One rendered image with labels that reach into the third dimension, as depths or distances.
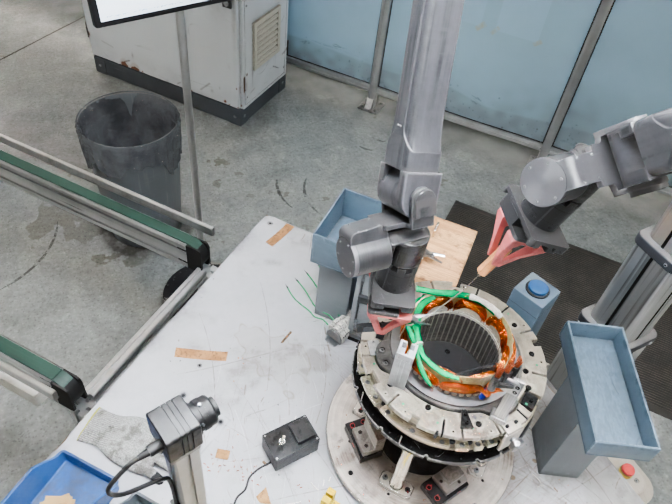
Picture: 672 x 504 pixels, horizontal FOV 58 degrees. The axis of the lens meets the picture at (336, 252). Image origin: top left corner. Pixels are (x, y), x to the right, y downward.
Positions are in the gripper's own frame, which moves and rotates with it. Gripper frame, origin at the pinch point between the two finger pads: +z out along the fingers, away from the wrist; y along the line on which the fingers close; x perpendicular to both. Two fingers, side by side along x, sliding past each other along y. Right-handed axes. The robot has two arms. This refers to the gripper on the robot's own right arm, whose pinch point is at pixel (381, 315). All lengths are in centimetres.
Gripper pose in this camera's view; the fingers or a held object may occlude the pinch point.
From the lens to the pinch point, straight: 99.2
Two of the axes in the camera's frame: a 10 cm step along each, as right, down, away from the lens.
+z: -1.6, 6.7, 7.2
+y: -0.7, 7.2, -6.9
